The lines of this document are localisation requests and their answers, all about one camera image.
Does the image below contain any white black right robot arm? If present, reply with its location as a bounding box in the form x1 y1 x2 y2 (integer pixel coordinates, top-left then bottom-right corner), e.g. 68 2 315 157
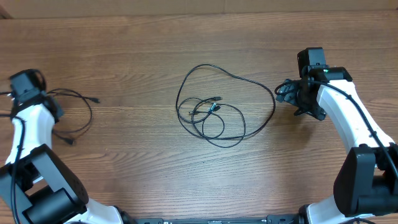
275 66 397 223

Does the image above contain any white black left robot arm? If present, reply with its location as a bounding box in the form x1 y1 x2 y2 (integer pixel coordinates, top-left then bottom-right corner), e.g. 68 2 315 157
1 98 133 223

